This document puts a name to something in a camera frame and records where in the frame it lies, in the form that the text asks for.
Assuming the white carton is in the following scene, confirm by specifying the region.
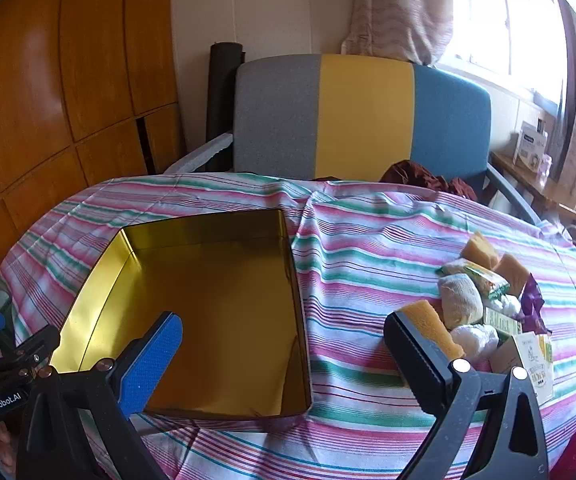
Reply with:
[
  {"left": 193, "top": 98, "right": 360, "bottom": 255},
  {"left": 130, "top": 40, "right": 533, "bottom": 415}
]
[{"left": 513, "top": 121, "right": 550, "bottom": 168}]

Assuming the dark red cloth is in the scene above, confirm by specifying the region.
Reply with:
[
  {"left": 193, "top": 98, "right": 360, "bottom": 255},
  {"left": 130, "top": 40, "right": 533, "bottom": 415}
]
[{"left": 379, "top": 160, "right": 479, "bottom": 201}]

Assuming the wooden wardrobe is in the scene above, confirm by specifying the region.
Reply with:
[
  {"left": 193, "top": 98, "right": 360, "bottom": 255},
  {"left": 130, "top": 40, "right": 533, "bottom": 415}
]
[{"left": 0, "top": 0, "right": 186, "bottom": 291}]

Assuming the green and white box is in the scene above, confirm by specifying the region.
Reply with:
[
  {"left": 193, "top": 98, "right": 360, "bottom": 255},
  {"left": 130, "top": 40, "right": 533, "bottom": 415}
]
[{"left": 482, "top": 306, "right": 524, "bottom": 337}]

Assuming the clear plastic bag ball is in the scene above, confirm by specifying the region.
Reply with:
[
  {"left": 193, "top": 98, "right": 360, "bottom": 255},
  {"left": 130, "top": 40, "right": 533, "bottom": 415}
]
[
  {"left": 488, "top": 294, "right": 523, "bottom": 317},
  {"left": 450, "top": 324, "right": 500, "bottom": 365}
]

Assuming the pink patterned curtain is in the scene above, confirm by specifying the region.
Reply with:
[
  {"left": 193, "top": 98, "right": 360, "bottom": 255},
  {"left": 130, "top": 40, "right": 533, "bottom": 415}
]
[{"left": 340, "top": 0, "right": 455, "bottom": 67}]

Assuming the grey yellow blue chair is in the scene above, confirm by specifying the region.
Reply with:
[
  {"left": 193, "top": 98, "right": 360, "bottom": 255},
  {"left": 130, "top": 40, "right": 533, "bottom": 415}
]
[{"left": 165, "top": 53, "right": 541, "bottom": 226}]

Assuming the wooden side table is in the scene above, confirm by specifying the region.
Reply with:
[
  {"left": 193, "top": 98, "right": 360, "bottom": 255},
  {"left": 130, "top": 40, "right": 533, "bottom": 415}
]
[{"left": 490, "top": 150, "right": 576, "bottom": 226}]

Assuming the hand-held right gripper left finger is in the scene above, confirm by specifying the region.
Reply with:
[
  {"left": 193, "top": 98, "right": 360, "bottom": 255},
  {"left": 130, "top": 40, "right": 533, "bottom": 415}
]
[{"left": 15, "top": 311, "right": 185, "bottom": 480}]

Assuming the striped tablecloth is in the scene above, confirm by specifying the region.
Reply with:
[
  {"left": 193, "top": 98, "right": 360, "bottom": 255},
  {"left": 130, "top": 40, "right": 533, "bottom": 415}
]
[{"left": 0, "top": 172, "right": 576, "bottom": 480}]

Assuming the gold tin box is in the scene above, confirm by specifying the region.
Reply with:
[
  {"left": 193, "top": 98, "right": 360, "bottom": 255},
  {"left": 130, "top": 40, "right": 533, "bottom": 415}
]
[{"left": 48, "top": 208, "right": 313, "bottom": 420}]

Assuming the purple snack packet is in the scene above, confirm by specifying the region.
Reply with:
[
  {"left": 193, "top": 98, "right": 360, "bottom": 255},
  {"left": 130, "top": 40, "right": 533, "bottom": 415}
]
[{"left": 518, "top": 272, "right": 551, "bottom": 336}]

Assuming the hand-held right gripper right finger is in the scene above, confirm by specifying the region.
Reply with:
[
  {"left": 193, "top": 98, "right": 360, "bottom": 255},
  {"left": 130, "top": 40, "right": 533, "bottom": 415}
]
[{"left": 384, "top": 310, "right": 551, "bottom": 480}]

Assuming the yellow sponge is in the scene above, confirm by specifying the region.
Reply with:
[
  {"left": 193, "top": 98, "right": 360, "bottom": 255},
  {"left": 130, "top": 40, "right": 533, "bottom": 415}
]
[
  {"left": 493, "top": 254, "right": 531, "bottom": 297},
  {"left": 399, "top": 300, "right": 466, "bottom": 361},
  {"left": 460, "top": 232, "right": 501, "bottom": 270}
]

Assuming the window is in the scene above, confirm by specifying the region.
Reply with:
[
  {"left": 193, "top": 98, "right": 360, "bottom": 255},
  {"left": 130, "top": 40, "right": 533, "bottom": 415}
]
[{"left": 435, "top": 0, "right": 569, "bottom": 106}]

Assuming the black rolled mat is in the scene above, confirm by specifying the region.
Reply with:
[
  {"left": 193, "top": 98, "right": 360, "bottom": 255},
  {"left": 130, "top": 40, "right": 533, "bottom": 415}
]
[{"left": 205, "top": 42, "right": 245, "bottom": 173}]

